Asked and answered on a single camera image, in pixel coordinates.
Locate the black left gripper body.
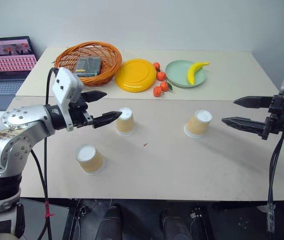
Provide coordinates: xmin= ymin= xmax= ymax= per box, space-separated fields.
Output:
xmin=68 ymin=92 xmax=94 ymax=129

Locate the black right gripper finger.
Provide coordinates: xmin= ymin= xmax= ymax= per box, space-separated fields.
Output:
xmin=233 ymin=95 xmax=275 ymax=110
xmin=221 ymin=116 xmax=269 ymax=137

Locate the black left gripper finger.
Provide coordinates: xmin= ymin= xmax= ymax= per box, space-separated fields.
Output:
xmin=92 ymin=110 xmax=123 ymax=130
xmin=81 ymin=90 xmax=108 ymax=103

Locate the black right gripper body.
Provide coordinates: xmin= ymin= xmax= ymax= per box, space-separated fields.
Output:
xmin=261 ymin=93 xmax=284 ymax=141

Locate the tan paper cup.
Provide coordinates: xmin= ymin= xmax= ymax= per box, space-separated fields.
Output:
xmin=74 ymin=143 xmax=106 ymax=176
xmin=183 ymin=108 xmax=213 ymax=139
xmin=115 ymin=107 xmax=135 ymax=137

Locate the dark green flat box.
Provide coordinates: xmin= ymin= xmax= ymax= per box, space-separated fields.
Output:
xmin=73 ymin=56 xmax=102 ymax=77

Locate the orange wicker basket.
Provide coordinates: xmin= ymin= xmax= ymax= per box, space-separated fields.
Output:
xmin=54 ymin=41 xmax=123 ymax=87

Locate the yellow plastic plate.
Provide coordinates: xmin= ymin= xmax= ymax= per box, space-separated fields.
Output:
xmin=114 ymin=58 xmax=158 ymax=94

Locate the yellow banana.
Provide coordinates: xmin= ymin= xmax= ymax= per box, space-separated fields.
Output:
xmin=186 ymin=61 xmax=211 ymax=86

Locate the green plastic plate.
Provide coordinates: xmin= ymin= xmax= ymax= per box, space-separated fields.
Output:
xmin=164 ymin=59 xmax=207 ymax=89

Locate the grey open laptop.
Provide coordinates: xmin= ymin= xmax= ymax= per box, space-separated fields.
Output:
xmin=0 ymin=35 xmax=38 ymax=112

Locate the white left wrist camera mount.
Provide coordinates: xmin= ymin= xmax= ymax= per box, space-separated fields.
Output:
xmin=51 ymin=66 xmax=85 ymax=132

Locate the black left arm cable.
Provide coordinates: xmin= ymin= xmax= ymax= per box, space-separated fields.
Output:
xmin=29 ymin=66 xmax=59 ymax=240

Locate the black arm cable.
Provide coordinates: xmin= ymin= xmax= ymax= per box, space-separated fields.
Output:
xmin=29 ymin=66 xmax=59 ymax=240
xmin=266 ymin=77 xmax=284 ymax=240

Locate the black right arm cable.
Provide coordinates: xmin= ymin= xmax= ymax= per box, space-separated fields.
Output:
xmin=266 ymin=77 xmax=284 ymax=240

